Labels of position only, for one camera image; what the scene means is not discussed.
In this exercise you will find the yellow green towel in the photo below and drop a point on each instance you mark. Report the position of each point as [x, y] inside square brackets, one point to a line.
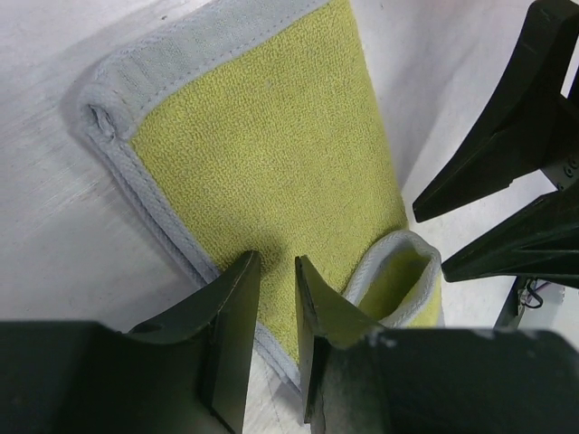
[253, 125]

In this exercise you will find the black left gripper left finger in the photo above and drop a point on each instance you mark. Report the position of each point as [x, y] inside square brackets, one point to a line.
[185, 370]

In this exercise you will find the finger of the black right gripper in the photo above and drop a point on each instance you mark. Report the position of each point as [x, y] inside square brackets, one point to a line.
[539, 241]
[512, 135]

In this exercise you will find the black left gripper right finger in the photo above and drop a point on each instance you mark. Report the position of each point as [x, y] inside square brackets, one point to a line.
[357, 376]

